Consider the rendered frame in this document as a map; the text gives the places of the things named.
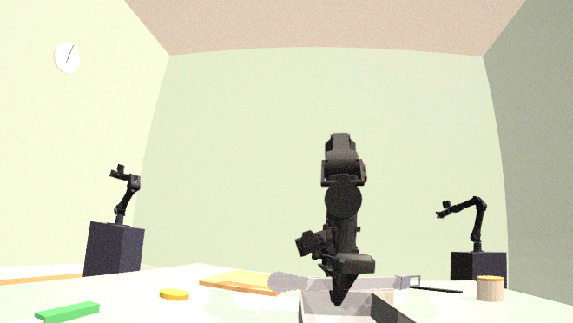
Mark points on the green rectangular bar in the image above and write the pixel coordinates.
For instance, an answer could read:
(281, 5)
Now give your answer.
(61, 314)

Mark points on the beige cylindrical jar with wooden lid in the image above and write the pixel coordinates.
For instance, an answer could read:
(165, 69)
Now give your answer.
(490, 288)

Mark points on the yellow flat disc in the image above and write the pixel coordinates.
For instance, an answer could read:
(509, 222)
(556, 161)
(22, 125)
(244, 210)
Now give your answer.
(174, 294)

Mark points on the light wooden board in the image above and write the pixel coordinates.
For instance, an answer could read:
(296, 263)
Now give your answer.
(240, 281)

